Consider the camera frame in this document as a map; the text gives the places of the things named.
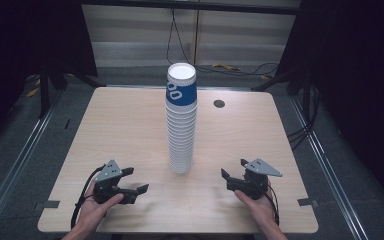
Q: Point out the black metal stand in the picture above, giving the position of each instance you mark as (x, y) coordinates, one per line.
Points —
(44, 93)

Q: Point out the person's right hand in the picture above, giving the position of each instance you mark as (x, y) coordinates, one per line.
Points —
(261, 208)

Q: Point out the person's left hand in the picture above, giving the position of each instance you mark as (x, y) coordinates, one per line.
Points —
(95, 210)

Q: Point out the blue and white paper cup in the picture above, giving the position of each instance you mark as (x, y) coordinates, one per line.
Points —
(181, 87)

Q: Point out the black curtain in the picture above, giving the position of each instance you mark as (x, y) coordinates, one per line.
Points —
(30, 33)
(356, 66)

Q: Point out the grey tape strip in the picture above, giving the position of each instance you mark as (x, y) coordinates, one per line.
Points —
(307, 202)

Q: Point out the yellow floor tape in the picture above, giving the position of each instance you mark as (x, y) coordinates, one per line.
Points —
(33, 92)
(226, 66)

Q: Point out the metal floor rail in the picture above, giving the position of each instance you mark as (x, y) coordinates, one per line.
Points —
(326, 166)
(16, 160)

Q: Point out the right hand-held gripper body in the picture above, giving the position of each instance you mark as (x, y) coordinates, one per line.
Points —
(255, 180)

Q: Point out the round dark table grommet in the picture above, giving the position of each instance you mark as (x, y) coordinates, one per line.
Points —
(219, 103)

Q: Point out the stack of white paper cups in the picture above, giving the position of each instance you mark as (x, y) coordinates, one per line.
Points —
(180, 140)

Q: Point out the black frame beam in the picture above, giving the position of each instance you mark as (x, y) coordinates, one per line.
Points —
(186, 6)

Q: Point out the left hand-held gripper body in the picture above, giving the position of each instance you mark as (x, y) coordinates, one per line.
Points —
(108, 181)

